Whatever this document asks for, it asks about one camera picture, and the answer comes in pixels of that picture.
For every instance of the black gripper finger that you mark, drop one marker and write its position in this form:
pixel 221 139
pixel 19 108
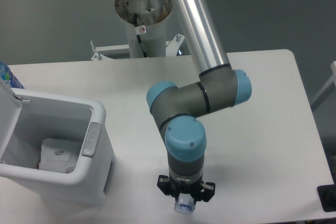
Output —
pixel 207 191
pixel 164 184

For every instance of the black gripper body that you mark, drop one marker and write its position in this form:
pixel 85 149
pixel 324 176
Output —
pixel 177 188

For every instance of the clear crushed plastic bottle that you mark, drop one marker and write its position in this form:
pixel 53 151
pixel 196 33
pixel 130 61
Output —
pixel 184 204

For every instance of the white paper bag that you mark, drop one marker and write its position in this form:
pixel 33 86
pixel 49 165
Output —
pixel 58 155

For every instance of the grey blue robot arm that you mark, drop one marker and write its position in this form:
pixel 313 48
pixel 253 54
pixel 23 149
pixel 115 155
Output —
pixel 176 109

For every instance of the white trash can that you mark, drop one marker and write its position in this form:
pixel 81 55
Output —
pixel 48 115

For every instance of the black device at edge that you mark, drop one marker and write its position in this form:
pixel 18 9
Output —
pixel 327 197

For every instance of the blue labelled bottle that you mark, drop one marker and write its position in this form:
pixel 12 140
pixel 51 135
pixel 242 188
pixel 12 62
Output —
pixel 9 78

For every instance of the white frame at right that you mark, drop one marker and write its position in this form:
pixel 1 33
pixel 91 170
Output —
pixel 324 91

